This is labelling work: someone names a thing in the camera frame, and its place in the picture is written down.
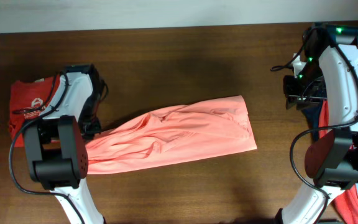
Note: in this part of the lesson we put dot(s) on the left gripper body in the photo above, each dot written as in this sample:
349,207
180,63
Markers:
90,122

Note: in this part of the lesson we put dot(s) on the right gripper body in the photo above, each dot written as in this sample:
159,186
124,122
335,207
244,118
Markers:
303,89

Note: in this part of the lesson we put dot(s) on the red orange garment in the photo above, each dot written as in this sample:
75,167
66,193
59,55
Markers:
347,203

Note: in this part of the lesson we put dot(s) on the folded red printed t-shirt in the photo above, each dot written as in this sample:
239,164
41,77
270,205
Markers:
28,100

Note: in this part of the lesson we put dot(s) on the salmon pink t-shirt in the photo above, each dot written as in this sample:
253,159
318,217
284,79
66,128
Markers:
173,135

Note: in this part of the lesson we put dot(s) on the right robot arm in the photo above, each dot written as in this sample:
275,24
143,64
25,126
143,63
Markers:
325,69

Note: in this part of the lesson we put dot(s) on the navy blue garment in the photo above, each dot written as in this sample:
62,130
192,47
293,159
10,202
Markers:
312,116

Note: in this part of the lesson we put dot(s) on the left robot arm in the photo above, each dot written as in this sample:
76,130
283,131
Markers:
55,142

